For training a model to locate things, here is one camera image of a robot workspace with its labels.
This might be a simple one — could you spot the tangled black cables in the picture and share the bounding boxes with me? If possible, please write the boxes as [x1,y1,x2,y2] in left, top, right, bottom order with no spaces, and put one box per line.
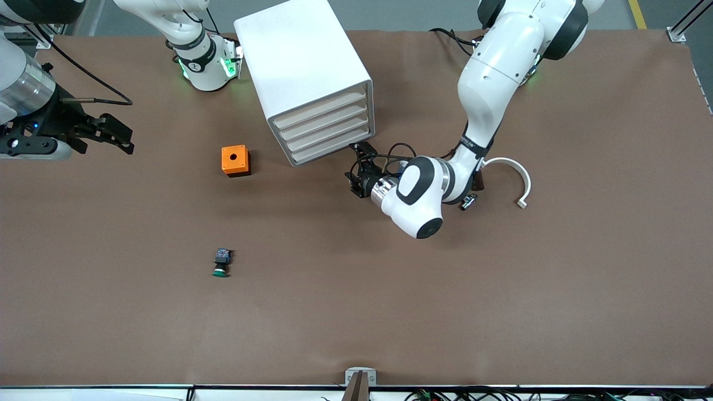
[404,387,713,401]

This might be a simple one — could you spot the green push button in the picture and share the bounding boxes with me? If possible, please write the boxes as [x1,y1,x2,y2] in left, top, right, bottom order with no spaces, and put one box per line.
[212,248,234,278]

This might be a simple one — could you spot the white cabinet drawer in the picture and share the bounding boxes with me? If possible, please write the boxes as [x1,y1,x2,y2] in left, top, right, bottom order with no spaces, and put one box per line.
[281,116,370,152]
[287,128,373,165]
[277,104,369,141]
[272,91,368,130]

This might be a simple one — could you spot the white four-drawer cabinet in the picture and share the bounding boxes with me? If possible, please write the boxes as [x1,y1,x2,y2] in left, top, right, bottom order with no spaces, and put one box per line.
[233,0,376,168]

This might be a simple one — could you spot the aluminium frame post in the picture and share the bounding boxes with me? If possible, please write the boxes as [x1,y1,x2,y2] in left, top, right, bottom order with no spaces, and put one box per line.
[666,0,713,44]
[17,22,56,51]

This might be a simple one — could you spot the orange button enclosure box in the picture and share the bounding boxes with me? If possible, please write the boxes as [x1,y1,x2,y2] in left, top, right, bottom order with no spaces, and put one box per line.
[221,144,252,178]

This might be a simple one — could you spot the black base power cable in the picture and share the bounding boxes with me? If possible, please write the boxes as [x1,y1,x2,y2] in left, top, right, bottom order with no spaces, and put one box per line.
[428,27,481,56]

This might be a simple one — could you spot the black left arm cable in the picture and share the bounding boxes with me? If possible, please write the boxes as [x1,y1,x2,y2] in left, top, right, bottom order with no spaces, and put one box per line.
[384,142,417,168]

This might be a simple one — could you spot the brown table mat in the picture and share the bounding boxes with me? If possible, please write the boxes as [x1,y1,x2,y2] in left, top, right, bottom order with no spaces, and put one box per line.
[0,28,713,389]

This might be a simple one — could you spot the grey metal mount bracket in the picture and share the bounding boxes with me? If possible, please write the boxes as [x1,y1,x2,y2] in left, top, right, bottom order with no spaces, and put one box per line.
[344,366,378,401]

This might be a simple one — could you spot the white curved plastic bracket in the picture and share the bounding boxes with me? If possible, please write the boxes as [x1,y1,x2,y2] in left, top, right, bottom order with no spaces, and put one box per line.
[482,157,533,210]

